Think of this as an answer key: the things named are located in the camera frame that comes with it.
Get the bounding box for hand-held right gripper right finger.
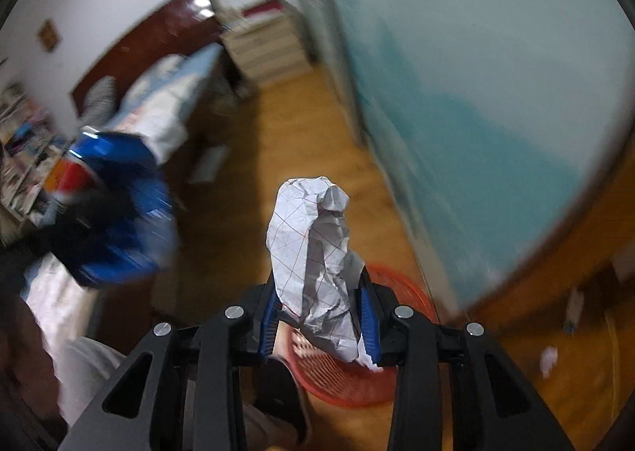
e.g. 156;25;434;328
359;270;576;451

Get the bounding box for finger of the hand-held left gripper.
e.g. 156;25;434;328
67;150;182;289

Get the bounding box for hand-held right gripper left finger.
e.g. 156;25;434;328
58;277;279;451

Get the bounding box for blue and red can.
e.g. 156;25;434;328
47;130;160;214

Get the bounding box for red plastic basket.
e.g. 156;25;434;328
270;262;441;408

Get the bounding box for grid-lined paper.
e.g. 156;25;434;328
266;176;386;373

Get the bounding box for white bookshelf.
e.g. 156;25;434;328
0;80;67;234

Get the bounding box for rows of shelved books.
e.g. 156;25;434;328
0;81;64;214

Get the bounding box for flat white paper sheet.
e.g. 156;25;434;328
187;145;230;184

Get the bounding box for cream leaf-print blanket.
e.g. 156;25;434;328
112;96;193;165

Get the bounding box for grey plaid pillow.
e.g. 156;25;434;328
81;76;118;128

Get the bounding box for person's light trousers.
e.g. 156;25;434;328
52;336;131;433

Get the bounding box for white striped pillow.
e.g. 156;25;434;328
133;54;185;91

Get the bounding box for blue bedsheet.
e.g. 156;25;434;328
118;41;225;135

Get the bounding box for small crumpled white tissue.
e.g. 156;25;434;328
538;346;560;380

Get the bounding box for wooden bed headboard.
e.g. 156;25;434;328
71;0;225;120

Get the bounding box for small white bottle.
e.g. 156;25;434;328
562;286;587;333

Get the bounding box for cream wooden nightstand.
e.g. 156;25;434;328
220;13;309;83

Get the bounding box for floral sliding wardrobe door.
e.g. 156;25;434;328
274;0;635;319

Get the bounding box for red box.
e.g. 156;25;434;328
240;0;287;18

